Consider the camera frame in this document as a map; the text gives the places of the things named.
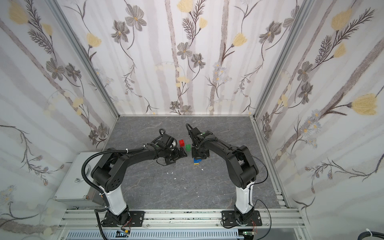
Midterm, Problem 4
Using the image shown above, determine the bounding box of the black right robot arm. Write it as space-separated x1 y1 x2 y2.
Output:
186 124 259 225

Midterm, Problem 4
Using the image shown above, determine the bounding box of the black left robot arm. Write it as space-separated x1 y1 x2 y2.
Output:
82 133 187 227

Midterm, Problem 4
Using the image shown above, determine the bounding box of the small green circuit board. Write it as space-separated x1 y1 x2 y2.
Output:
116 230 130 238

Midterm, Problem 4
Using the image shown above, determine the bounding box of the grey metal control box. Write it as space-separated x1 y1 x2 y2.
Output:
54 152 104 208

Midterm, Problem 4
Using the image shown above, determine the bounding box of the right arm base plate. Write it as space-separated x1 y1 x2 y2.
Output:
221 210 263 228

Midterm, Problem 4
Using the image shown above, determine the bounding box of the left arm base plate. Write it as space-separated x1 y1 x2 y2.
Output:
101 211 146 227

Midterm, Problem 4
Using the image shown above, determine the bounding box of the white slotted cable duct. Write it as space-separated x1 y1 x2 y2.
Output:
66 229 244 240

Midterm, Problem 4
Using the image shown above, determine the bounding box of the black corrugated cable conduit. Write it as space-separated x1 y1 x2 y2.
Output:
80 148 146 196

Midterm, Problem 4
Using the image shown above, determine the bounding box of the aluminium frame rail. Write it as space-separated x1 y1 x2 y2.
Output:
58 209 305 230

